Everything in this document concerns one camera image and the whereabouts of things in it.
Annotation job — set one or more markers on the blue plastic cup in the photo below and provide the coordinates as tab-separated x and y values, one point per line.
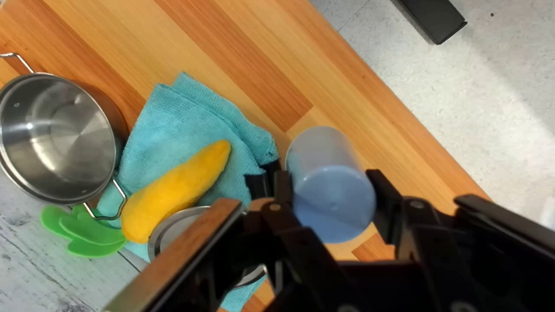
329	190

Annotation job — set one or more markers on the silver metal pot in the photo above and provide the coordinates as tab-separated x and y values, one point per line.
60	140

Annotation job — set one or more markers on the black floor stand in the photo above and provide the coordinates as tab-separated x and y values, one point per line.
435	19

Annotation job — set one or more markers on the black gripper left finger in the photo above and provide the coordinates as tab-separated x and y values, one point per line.
303	274

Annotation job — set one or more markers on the teal cloth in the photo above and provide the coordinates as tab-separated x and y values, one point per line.
182	118

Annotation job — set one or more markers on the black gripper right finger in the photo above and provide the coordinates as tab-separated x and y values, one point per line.
425	248

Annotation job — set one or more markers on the yellow plush corn toy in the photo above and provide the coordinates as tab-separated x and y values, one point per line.
175	189

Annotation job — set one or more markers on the wooden countertop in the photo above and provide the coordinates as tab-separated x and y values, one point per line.
277	59

